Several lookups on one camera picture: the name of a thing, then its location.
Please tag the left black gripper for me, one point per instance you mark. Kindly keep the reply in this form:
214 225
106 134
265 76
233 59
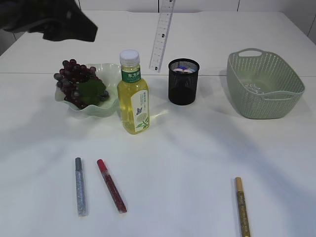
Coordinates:
57 20

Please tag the artificial purple grape bunch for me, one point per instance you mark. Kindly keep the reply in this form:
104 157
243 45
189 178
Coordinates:
80 84

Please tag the yellow tea drink bottle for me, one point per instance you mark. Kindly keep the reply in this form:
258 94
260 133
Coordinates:
133 94

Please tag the clear plastic ruler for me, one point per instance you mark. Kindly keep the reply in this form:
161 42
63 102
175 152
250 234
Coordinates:
162 31

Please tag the blue scissors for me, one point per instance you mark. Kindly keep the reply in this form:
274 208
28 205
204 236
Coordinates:
182 67

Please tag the pink scissors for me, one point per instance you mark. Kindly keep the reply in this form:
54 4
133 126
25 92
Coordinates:
183 71

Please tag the silver glitter pen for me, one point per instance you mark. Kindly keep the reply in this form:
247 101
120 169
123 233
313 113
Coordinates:
80 189

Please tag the clear plastic sheet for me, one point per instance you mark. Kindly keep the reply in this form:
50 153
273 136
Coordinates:
254 88

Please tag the gold marker pen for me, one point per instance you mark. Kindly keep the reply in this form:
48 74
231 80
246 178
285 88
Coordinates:
242 211

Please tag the green scalloped plastic plate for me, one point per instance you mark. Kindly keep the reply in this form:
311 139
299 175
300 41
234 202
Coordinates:
110 74

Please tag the black mesh pen holder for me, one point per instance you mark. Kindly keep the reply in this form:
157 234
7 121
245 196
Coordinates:
182 87

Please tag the red glitter pen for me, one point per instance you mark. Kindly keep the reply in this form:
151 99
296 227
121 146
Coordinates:
111 187

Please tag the green plastic woven basket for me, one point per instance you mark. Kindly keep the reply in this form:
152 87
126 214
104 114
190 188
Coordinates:
282 86

